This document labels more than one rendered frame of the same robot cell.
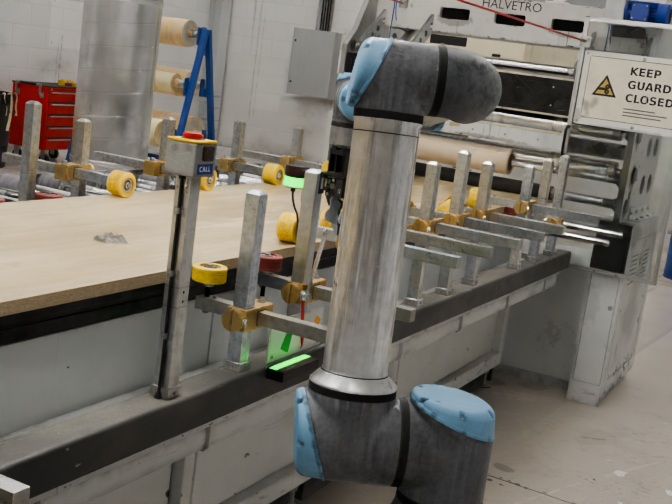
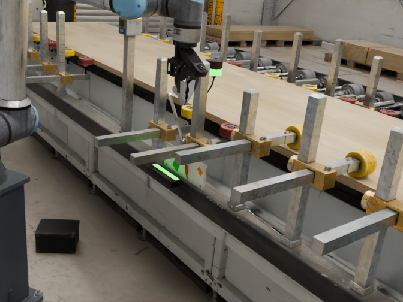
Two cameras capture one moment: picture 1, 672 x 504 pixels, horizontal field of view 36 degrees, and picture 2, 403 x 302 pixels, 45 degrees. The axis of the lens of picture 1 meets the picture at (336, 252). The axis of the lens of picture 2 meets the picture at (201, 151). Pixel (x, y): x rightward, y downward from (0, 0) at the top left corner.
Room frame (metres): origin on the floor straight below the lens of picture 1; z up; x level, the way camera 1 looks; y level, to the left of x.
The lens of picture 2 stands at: (3.13, -1.41, 1.46)
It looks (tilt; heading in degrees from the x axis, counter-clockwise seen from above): 21 degrees down; 114
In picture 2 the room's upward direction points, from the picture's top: 6 degrees clockwise
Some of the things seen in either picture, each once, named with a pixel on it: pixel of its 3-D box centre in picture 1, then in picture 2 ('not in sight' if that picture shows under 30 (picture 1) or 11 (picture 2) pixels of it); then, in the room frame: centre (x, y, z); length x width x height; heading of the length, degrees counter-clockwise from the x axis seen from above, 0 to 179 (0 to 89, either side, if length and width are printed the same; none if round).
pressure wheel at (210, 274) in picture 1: (207, 288); (190, 120); (2.30, 0.28, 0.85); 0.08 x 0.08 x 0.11
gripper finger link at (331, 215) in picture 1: (331, 216); (185, 90); (2.40, 0.02, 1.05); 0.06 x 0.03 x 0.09; 154
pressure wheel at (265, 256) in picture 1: (264, 275); (229, 139); (2.52, 0.17, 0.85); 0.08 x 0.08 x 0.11
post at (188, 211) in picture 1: (176, 286); (127, 87); (1.97, 0.30, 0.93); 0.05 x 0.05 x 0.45; 64
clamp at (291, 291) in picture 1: (302, 290); (200, 145); (2.45, 0.07, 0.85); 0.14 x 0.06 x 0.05; 154
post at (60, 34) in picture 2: not in sight; (60, 56); (1.31, 0.63, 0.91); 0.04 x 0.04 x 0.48; 64
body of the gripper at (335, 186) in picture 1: (342, 172); (183, 59); (2.39, 0.01, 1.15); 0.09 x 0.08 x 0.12; 154
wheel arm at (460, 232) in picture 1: (441, 227); (387, 216); (3.12, -0.31, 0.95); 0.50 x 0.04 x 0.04; 64
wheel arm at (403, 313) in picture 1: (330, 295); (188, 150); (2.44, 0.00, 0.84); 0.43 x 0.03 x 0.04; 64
